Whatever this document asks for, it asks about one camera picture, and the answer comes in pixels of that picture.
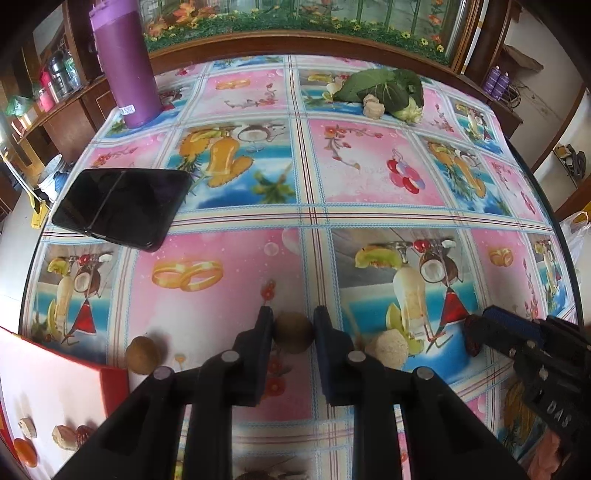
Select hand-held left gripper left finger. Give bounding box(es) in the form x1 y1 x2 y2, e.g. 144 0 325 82
53 305 277 480

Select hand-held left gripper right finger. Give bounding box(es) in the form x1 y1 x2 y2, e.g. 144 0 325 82
313 305 529 480

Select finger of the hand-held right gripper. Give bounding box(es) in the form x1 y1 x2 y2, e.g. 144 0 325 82
464 314 542 371
482 305 591 352

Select brown longan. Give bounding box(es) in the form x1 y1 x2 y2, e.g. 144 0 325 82
126 336 162 374
274 311 317 355

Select red box with white inside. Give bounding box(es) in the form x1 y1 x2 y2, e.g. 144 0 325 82
0 325 130 480

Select orange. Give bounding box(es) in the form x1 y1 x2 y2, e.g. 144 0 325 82
13 438 38 468

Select person's right hand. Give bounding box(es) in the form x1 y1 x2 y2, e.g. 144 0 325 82
527 434 563 480

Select clear plastic bag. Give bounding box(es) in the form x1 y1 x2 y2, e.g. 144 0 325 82
560 211 591 264

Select black smartphone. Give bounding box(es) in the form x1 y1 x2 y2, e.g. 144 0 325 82
52 168 192 252

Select brown cardboard piece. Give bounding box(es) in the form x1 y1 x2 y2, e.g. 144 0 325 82
502 44 544 72

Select green leafy vegetable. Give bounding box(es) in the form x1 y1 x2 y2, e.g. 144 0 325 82
332 68 424 123

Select yellow mop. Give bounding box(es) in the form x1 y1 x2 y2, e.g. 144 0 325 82
0 150 49 229

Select white bucket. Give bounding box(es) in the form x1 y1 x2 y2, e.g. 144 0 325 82
36 154 70 204

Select purple thermos bottle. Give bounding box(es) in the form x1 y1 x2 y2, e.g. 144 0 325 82
89 0 162 130

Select glass case with artificial plants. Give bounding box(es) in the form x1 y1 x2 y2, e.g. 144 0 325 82
143 0 481 65

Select pink bottle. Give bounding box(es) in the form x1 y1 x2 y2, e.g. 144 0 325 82
37 69 55 112

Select clear plastic bottle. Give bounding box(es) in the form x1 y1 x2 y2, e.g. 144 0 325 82
48 51 83 100

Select green packet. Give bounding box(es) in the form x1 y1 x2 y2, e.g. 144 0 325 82
4 95 31 118

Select clutter on wall shelf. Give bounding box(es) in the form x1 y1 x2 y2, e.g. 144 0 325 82
554 144 588 185

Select tangled cables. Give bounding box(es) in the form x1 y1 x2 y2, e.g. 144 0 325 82
505 83 527 109

